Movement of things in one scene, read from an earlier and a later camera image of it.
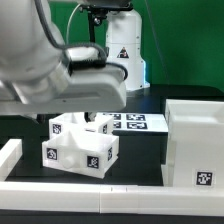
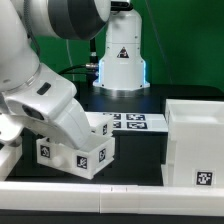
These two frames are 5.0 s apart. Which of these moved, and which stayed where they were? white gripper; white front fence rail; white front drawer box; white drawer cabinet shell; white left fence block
Moved: white gripper; white front drawer box
Stayed: white front fence rail; white left fence block; white drawer cabinet shell
